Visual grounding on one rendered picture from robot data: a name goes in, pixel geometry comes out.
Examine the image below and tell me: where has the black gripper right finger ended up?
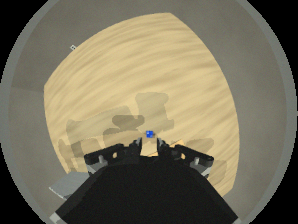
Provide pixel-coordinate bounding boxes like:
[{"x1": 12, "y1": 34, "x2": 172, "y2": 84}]
[{"x1": 157, "y1": 138, "x2": 214, "y2": 179}]

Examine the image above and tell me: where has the tan square mat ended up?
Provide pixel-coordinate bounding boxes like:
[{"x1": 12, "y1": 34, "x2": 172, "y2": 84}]
[{"x1": 148, "y1": 139, "x2": 185, "y2": 159}]

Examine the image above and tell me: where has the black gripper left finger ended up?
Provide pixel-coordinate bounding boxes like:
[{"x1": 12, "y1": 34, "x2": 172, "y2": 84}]
[{"x1": 84, "y1": 137, "x2": 142, "y2": 176}]

